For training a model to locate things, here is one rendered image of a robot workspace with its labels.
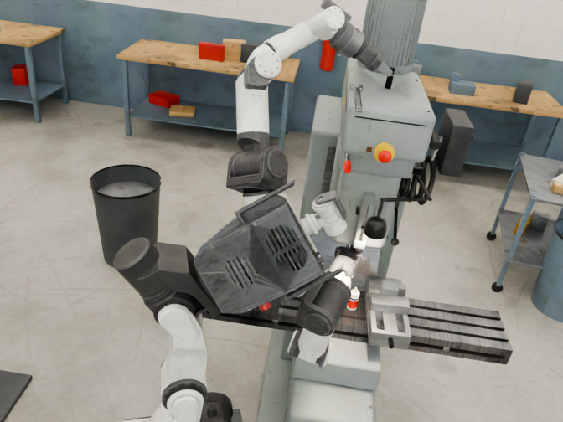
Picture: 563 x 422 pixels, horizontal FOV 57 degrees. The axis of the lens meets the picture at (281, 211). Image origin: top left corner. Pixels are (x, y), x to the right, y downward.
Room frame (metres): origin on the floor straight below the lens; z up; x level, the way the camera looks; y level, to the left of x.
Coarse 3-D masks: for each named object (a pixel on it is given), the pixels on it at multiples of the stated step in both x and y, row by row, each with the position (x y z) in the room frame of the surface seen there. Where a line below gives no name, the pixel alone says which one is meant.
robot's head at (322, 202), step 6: (330, 192) 1.27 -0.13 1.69; (336, 192) 1.27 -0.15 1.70; (318, 198) 1.27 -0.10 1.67; (324, 198) 1.25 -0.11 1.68; (330, 198) 1.24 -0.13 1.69; (336, 198) 1.24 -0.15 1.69; (312, 204) 1.26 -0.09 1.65; (318, 204) 1.24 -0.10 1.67; (324, 204) 1.24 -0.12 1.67; (330, 204) 1.24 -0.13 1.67; (336, 204) 1.24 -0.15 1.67; (342, 204) 1.27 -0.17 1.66; (318, 210) 1.23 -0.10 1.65; (342, 210) 1.25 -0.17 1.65; (342, 216) 1.25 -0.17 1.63
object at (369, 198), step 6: (366, 192) 1.57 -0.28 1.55; (366, 198) 1.53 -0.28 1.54; (372, 198) 1.53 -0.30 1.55; (366, 204) 1.54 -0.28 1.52; (372, 204) 1.53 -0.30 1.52; (360, 210) 1.55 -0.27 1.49; (366, 210) 1.54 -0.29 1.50; (372, 210) 1.54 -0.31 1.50; (360, 216) 1.54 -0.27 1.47; (366, 216) 1.54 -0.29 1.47; (360, 222) 1.54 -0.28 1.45; (366, 222) 1.54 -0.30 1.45; (360, 228) 1.54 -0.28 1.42; (354, 234) 1.57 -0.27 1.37; (360, 234) 1.54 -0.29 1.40; (354, 240) 1.54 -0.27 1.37; (360, 240) 1.53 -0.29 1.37; (354, 246) 1.54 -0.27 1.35; (360, 246) 1.53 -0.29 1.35
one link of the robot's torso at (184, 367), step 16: (176, 304) 1.06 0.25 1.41; (160, 320) 1.04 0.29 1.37; (176, 320) 1.05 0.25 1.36; (192, 320) 1.07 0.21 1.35; (176, 336) 1.05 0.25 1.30; (192, 336) 1.06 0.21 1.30; (176, 352) 1.07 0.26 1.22; (192, 352) 1.08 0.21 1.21; (176, 368) 1.08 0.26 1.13; (192, 368) 1.09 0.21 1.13; (176, 384) 1.07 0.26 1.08; (192, 384) 1.08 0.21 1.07
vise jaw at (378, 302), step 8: (376, 296) 1.61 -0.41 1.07; (384, 296) 1.62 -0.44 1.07; (392, 296) 1.62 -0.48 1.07; (376, 304) 1.57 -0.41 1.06; (384, 304) 1.57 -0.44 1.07; (392, 304) 1.58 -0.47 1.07; (400, 304) 1.58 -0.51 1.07; (408, 304) 1.59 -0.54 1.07; (392, 312) 1.57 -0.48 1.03; (400, 312) 1.57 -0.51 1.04; (408, 312) 1.57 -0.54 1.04
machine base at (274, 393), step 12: (276, 336) 2.22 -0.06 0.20; (276, 348) 2.12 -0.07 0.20; (276, 360) 2.03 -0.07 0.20; (288, 360) 2.04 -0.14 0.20; (276, 372) 1.95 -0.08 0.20; (288, 372) 1.96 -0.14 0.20; (264, 384) 1.86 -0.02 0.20; (276, 384) 1.87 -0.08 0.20; (288, 384) 1.88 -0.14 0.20; (264, 396) 1.78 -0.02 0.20; (276, 396) 1.79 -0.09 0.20; (264, 408) 1.71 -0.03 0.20; (276, 408) 1.72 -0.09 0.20; (264, 420) 1.64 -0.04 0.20; (276, 420) 1.65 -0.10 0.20
